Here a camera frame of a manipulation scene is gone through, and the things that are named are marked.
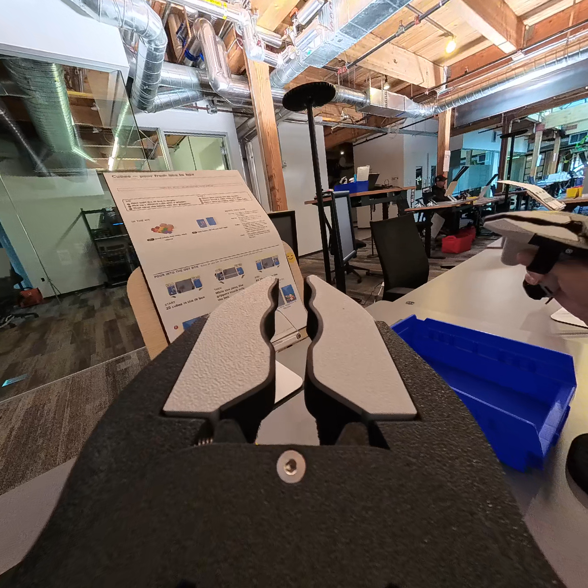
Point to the insulated rectangular duct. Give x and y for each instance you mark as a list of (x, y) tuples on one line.
[(340, 27)]

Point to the desk with dark legs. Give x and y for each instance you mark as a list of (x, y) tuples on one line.
[(358, 197)]

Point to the blue storage bin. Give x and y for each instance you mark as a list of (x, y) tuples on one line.
[(351, 186)]

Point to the silver ventilation duct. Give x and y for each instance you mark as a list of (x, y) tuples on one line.
[(147, 46)]

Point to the black pole stand round base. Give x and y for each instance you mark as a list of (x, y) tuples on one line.
[(317, 160)]

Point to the person's right hand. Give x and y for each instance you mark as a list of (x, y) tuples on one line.
[(574, 285)]

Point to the black mesh office chair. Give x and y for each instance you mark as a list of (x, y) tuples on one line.
[(399, 252)]

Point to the wooden post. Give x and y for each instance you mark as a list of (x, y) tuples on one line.
[(266, 138), (444, 138)]

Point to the long office desk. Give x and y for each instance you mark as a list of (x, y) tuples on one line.
[(450, 206)]

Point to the long silver air duct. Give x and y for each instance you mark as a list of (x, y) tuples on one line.
[(482, 92)]

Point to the yellow storage bin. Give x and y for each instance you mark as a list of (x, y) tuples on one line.
[(574, 192)]

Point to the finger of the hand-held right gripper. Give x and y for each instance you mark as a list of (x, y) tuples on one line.
[(542, 216), (551, 236)]

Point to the black shelving rack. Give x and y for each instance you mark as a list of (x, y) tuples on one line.
[(110, 248)]

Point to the ceiling lamp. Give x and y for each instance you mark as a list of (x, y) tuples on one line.
[(451, 44)]

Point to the blue plastic box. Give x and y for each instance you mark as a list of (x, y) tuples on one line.
[(505, 390)]

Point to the white paper sheet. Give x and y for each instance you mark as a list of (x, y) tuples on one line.
[(363, 173)]

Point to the red bag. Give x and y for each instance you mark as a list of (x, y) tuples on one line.
[(458, 241)]

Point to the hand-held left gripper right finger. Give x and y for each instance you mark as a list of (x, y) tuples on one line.
[(358, 363)]

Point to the dark round object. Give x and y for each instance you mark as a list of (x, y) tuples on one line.
[(579, 464)]

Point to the black framed screen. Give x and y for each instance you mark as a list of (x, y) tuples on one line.
[(285, 234)]

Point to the white printed instruction sheet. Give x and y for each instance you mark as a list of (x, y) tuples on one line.
[(193, 206)]

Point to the white printed paper card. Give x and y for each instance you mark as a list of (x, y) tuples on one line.
[(528, 190)]

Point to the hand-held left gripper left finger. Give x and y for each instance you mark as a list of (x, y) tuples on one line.
[(225, 358)]

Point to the black framed board on stand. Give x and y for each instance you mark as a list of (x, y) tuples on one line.
[(344, 229)]

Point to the red floor box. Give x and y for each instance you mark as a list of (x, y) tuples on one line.
[(31, 297)]

